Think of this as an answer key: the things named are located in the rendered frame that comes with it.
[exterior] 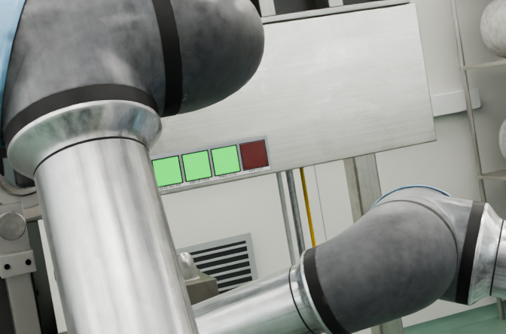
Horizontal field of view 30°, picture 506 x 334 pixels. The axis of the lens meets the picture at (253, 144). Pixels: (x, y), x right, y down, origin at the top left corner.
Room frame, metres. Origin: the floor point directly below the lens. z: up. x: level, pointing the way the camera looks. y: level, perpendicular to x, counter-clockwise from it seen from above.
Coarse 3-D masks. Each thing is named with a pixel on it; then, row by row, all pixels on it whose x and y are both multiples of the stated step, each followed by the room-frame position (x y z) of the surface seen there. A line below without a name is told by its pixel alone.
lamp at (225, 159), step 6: (216, 150) 1.85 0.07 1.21; (222, 150) 1.85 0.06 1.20; (228, 150) 1.86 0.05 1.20; (234, 150) 1.86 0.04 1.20; (216, 156) 1.85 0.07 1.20; (222, 156) 1.85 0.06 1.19; (228, 156) 1.86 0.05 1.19; (234, 156) 1.86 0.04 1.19; (216, 162) 1.85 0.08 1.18; (222, 162) 1.85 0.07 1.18; (228, 162) 1.86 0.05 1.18; (234, 162) 1.86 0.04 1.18; (216, 168) 1.85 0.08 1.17; (222, 168) 1.85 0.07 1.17; (228, 168) 1.86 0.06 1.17; (234, 168) 1.86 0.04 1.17; (216, 174) 1.85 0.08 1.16
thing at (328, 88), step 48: (288, 48) 1.92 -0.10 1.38; (336, 48) 1.95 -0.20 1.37; (384, 48) 1.99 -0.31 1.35; (240, 96) 1.88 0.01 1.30; (288, 96) 1.91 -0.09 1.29; (336, 96) 1.95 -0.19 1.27; (384, 96) 1.98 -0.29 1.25; (192, 144) 1.84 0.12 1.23; (288, 144) 1.91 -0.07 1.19; (336, 144) 1.94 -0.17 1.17; (384, 144) 1.98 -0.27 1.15
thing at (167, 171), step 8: (160, 160) 1.81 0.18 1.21; (168, 160) 1.82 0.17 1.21; (176, 160) 1.82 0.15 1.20; (160, 168) 1.81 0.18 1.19; (168, 168) 1.82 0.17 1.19; (176, 168) 1.82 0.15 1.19; (160, 176) 1.81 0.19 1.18; (168, 176) 1.82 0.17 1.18; (176, 176) 1.82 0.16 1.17; (160, 184) 1.81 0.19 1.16
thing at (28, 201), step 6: (0, 186) 1.40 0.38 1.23; (0, 192) 1.40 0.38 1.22; (6, 192) 1.40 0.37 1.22; (36, 192) 1.41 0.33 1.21; (0, 198) 1.40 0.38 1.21; (6, 198) 1.40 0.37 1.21; (12, 198) 1.40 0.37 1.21; (18, 198) 1.40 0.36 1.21; (24, 198) 1.41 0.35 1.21; (30, 198) 1.41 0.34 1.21; (36, 198) 1.41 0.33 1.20; (24, 204) 1.41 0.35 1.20; (30, 204) 1.41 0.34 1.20; (36, 204) 1.41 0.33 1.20
